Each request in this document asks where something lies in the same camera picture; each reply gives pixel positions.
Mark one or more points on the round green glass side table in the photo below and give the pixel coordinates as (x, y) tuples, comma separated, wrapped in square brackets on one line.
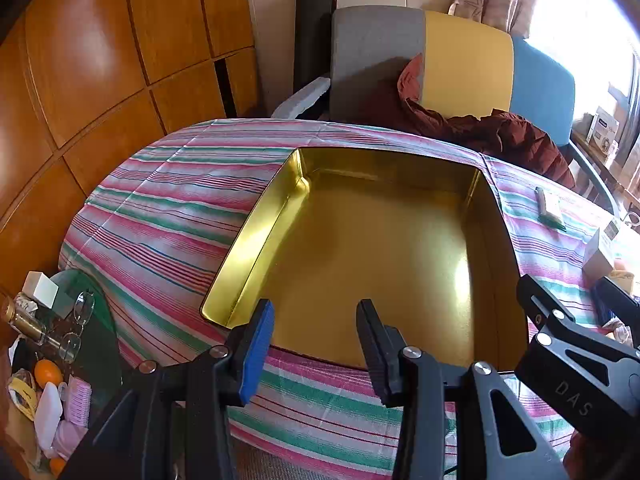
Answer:
[(102, 360)]

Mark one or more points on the dark red jacket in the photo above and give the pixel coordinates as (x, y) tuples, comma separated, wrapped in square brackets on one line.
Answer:
[(505, 140)]

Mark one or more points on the striped tablecloth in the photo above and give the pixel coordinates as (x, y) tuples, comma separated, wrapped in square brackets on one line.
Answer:
[(165, 220)]

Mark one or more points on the clear drinking glass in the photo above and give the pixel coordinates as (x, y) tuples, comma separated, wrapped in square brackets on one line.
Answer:
[(70, 347)]

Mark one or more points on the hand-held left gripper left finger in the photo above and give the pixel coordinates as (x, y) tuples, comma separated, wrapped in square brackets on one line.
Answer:
[(257, 350)]

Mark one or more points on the golden bottle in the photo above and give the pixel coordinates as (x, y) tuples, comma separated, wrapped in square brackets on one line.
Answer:
[(27, 322)]

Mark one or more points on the white appliance box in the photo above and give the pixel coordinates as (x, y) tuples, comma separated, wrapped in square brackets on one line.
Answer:
[(602, 130)]

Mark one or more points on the black rolled mat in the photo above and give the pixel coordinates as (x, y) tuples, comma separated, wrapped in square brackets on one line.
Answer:
[(311, 35)]

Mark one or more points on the wooden wardrobe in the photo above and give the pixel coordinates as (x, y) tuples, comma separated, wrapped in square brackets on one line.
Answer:
[(90, 60)]

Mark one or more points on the eyeglasses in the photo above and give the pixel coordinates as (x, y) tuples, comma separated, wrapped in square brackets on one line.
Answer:
[(84, 310)]

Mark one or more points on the white carton box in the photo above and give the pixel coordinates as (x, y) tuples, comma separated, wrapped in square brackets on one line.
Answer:
[(600, 255)]

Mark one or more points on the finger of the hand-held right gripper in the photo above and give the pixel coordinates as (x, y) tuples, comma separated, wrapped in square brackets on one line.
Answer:
[(537, 300), (617, 297)]

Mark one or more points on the rice cracker packet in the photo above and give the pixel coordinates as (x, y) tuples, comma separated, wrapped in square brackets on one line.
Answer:
[(549, 207)]

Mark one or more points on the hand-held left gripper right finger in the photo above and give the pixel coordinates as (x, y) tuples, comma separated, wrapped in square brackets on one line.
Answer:
[(372, 345)]

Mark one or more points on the orange fruit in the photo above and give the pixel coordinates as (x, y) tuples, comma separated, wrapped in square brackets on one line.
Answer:
[(48, 373), (58, 465)]

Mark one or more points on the grey yellow blue chair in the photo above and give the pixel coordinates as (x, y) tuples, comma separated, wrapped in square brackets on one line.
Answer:
[(465, 60)]

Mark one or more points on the wooden side desk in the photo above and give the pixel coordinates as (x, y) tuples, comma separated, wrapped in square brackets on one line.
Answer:
[(600, 166)]

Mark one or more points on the small white cube box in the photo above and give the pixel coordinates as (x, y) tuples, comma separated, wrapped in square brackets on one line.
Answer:
[(40, 290)]

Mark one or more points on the gold rectangular tin box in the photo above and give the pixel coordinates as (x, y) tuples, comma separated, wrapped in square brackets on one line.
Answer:
[(375, 240)]

